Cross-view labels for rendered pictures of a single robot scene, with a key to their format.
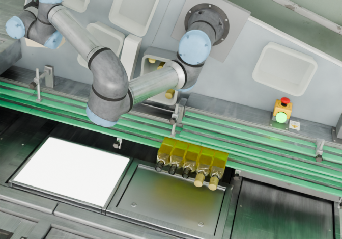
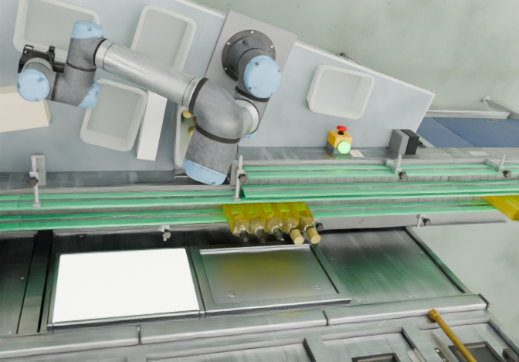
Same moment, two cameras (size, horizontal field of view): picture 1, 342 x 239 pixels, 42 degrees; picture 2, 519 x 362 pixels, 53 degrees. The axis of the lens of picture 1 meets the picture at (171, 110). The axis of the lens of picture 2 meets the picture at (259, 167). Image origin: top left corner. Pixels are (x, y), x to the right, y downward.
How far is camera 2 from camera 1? 0.77 m
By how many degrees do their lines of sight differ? 27
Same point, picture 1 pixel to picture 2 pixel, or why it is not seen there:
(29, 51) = not seen: outside the picture
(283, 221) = (379, 258)
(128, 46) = (154, 102)
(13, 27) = (34, 84)
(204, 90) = (248, 140)
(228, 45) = not seen: hidden behind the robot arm
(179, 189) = (266, 262)
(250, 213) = (346, 262)
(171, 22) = (203, 62)
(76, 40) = (158, 76)
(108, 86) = (229, 123)
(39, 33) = (75, 86)
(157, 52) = not seen: hidden behind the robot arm
